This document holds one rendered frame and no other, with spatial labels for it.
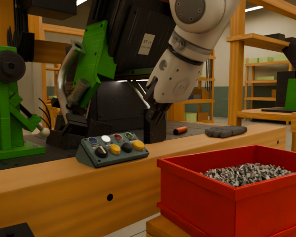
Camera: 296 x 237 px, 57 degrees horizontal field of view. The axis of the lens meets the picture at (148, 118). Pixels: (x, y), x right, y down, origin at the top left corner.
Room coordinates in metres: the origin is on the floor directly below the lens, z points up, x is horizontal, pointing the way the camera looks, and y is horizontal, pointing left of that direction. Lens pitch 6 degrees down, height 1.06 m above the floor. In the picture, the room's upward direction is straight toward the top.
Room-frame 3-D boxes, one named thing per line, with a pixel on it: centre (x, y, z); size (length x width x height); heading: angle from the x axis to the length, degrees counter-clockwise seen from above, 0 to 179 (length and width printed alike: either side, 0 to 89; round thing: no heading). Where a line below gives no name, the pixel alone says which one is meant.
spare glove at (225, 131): (1.02, -0.29, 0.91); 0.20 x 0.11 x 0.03; 134
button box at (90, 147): (0.64, 0.08, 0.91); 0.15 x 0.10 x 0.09; 133
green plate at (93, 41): (0.89, 0.16, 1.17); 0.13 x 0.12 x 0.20; 133
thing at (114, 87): (1.16, 0.16, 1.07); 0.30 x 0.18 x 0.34; 133
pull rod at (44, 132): (0.76, 0.30, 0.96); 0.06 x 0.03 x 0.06; 133
